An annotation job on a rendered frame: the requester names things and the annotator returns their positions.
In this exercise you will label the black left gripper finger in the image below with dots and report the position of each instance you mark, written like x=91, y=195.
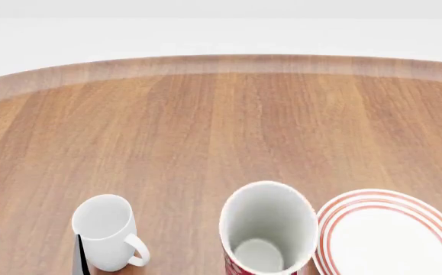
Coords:
x=78, y=257

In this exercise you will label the white ceramic mug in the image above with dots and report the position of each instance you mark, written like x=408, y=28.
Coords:
x=104, y=229

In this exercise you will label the red mug with white interior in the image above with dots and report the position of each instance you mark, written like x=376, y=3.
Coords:
x=268, y=220

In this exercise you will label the white plate with red rings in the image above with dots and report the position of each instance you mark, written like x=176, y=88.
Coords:
x=388, y=237

